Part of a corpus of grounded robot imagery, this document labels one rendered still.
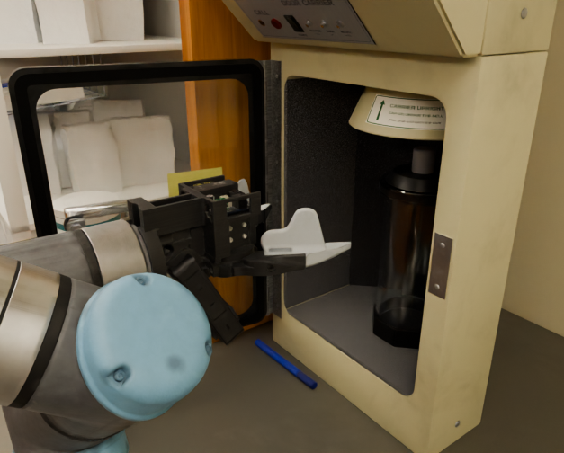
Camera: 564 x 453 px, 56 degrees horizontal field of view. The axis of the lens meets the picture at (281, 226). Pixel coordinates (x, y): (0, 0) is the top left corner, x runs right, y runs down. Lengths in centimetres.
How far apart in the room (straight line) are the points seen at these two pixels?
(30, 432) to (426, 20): 43
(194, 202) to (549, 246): 69
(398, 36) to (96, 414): 39
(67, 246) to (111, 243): 3
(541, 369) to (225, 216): 60
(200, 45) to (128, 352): 53
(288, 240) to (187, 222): 10
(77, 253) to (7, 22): 131
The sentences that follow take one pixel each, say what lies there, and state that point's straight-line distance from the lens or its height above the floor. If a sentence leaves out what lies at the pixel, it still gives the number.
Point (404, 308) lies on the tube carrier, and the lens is 73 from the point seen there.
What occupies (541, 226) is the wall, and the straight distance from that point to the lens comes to 101.
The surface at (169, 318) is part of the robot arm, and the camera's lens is 30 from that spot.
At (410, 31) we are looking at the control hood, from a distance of 50.
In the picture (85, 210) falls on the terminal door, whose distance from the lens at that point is 70.
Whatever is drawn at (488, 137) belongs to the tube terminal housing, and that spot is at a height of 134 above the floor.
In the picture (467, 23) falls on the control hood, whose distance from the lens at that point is 49.
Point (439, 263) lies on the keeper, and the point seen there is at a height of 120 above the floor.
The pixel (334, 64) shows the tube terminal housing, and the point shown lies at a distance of 64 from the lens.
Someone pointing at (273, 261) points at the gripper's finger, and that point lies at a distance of 51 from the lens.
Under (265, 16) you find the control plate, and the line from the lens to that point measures 65.
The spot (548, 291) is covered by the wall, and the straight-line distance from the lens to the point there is 104.
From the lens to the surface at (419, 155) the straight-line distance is 69.
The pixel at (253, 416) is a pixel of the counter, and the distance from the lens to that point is 76.
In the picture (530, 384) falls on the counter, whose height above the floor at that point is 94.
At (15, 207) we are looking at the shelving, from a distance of 153.
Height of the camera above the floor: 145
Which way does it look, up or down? 22 degrees down
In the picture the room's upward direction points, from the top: straight up
